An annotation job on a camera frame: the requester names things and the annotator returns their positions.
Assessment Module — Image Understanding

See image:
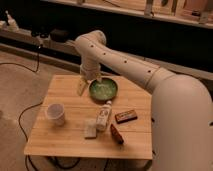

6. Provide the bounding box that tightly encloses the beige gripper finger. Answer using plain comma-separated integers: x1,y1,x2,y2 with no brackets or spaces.
77,78,88,96

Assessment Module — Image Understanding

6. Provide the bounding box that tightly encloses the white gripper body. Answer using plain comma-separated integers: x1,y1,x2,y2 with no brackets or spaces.
80,62,101,81

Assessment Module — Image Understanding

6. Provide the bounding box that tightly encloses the white sponge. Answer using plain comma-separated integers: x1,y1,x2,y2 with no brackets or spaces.
84,119,97,139

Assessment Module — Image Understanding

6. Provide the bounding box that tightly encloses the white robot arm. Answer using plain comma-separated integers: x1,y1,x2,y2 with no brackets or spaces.
75,30,213,171

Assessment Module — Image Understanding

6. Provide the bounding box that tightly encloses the green ceramic bowl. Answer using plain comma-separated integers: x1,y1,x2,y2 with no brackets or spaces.
89,77,118,101

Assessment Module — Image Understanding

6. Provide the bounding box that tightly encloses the white ceramic cup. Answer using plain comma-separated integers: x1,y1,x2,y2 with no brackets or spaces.
45,103,65,126

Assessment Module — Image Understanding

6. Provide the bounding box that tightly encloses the white plastic bottle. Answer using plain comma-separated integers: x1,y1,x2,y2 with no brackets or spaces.
96,101,112,131

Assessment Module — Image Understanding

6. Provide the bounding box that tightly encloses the wooden table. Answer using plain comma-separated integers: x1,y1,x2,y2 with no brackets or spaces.
24,75,152,159

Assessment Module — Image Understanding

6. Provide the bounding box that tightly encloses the black power adapter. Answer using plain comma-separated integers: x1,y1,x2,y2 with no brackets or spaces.
50,29,69,43

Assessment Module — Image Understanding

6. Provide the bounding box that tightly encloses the brown rectangular box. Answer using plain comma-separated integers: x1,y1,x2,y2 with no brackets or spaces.
115,110,137,124

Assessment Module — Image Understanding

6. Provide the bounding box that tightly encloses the white spray bottle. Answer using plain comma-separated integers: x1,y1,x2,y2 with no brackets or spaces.
5,11,19,31

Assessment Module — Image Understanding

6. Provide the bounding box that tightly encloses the black floor cable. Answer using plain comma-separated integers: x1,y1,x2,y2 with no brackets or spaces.
0,44,81,171

